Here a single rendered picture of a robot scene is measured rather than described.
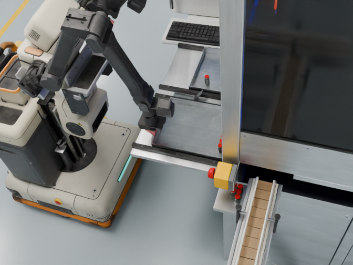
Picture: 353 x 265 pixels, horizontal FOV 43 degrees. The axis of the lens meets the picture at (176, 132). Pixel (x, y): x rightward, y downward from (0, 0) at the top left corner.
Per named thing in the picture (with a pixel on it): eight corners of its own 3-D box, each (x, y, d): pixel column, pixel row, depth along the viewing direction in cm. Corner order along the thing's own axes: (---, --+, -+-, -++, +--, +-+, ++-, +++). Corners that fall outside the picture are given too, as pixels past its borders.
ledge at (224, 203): (256, 189, 172) (257, 187, 170) (249, 218, 165) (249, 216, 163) (221, 181, 175) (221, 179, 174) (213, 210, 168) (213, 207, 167)
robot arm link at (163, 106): (142, 83, 168) (137, 103, 164) (172, 87, 165) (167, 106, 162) (148, 100, 178) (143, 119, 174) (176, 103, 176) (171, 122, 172)
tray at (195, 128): (246, 115, 191) (246, 110, 189) (231, 165, 177) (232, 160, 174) (171, 102, 200) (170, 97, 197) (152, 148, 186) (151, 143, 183)
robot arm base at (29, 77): (32, 63, 175) (16, 84, 169) (41, 57, 170) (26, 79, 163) (49, 77, 179) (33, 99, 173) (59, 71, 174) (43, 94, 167)
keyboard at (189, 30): (245, 31, 234) (245, 27, 232) (239, 49, 227) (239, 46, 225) (173, 22, 244) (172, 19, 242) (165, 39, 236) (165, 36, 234)
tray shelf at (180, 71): (276, 59, 212) (276, 55, 211) (242, 181, 174) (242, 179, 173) (180, 44, 225) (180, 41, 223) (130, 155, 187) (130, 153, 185)
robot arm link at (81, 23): (70, -5, 133) (59, 21, 128) (112, 14, 137) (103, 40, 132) (47, 64, 171) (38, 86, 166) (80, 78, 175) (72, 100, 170)
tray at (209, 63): (274, 63, 208) (274, 58, 205) (262, 104, 194) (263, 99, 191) (204, 52, 217) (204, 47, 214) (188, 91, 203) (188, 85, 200)
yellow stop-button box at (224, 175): (237, 175, 165) (238, 164, 159) (232, 191, 161) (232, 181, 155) (217, 170, 167) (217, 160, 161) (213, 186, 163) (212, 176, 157)
